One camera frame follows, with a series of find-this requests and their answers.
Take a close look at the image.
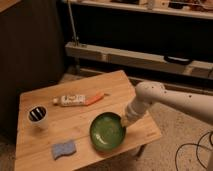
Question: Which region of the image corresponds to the green ceramic bowl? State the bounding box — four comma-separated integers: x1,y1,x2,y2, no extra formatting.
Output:
89,112,126,152

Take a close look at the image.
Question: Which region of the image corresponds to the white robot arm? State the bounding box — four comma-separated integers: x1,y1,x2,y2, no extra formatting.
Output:
121,81,213,127

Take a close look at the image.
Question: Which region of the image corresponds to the orange carrot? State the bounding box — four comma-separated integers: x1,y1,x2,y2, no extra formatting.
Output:
85,93,107,106

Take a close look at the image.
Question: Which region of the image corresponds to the wooden table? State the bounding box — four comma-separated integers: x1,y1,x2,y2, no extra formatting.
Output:
15,70,161,171

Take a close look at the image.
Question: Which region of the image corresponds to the white plastic bottle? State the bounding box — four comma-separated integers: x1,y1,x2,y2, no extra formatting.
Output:
53,95,86,107

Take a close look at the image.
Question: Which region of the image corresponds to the blue sponge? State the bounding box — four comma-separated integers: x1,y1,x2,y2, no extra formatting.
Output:
51,140,76,160

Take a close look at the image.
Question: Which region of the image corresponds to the lower wooden shelf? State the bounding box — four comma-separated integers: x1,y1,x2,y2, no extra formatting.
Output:
65,42,213,80

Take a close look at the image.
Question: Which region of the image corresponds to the wooden shelf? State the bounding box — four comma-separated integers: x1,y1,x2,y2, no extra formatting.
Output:
61,0,213,20
65,42,213,80

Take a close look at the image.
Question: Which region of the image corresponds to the white cup with black items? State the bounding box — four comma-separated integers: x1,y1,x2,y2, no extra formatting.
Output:
27,106,48,130

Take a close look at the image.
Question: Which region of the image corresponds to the metal stand pole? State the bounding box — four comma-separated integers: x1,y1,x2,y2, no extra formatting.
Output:
67,0,82,73

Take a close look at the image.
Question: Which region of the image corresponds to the upper wooden shelf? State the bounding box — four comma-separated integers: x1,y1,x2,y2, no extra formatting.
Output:
61,0,213,20

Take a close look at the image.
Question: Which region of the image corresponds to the black handle on shelf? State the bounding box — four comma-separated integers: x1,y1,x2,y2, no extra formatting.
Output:
164,56,193,65

